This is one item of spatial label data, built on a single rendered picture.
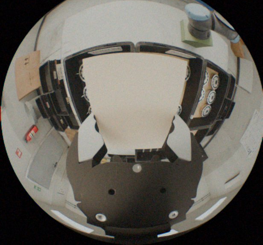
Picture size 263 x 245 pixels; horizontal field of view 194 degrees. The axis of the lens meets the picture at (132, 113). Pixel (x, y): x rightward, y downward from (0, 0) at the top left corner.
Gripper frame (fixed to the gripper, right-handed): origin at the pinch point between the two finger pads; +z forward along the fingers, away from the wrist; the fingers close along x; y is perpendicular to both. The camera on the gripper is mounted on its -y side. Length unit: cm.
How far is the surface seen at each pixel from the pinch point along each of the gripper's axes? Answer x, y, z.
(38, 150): -257, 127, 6
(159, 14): 16, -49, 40
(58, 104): -120, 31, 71
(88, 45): -29, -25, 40
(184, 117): 29.6, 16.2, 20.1
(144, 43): 3.2, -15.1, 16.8
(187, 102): 29.4, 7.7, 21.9
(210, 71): 48, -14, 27
